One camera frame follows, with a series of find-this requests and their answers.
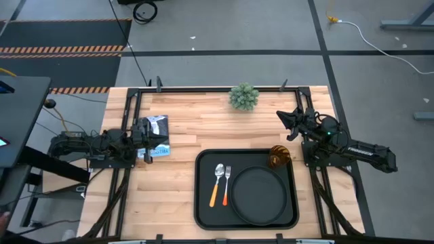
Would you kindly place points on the black hazard-striped floor mat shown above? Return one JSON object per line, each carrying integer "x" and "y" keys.
{"x": 64, "y": 34}
{"x": 61, "y": 69}

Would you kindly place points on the green potted plant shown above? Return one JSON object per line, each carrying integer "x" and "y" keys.
{"x": 243, "y": 96}

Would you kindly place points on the person's hand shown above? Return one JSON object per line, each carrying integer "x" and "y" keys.
{"x": 4, "y": 220}

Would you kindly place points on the dark device on desk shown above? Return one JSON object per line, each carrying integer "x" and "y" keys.
{"x": 6, "y": 88}

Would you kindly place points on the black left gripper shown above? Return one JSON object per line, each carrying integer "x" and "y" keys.
{"x": 144, "y": 139}

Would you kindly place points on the black metal table frame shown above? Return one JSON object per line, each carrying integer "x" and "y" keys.
{"x": 190, "y": 89}

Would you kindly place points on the black round plate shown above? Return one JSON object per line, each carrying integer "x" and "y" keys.
{"x": 257, "y": 196}

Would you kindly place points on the dark illustrated book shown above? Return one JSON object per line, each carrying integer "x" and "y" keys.
{"x": 161, "y": 123}

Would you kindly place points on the black round knob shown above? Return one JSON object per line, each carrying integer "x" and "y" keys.
{"x": 49, "y": 103}

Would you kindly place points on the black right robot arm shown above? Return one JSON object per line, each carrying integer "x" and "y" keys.
{"x": 366, "y": 154}

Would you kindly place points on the black desk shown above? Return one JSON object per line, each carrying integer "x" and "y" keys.
{"x": 20, "y": 112}

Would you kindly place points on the black power adapter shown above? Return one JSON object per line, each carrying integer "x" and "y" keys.
{"x": 73, "y": 133}

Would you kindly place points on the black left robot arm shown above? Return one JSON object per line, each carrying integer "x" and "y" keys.
{"x": 78, "y": 144}

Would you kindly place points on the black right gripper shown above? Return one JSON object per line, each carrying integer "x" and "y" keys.
{"x": 305, "y": 120}

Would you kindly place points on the grey floor block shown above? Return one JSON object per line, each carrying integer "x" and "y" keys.
{"x": 424, "y": 116}

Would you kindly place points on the smartphone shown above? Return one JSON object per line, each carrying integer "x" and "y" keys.
{"x": 2, "y": 141}

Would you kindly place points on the grey metal table leg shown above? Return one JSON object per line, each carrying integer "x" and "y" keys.
{"x": 407, "y": 23}

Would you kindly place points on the black plastic tray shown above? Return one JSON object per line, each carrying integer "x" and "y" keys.
{"x": 207, "y": 217}

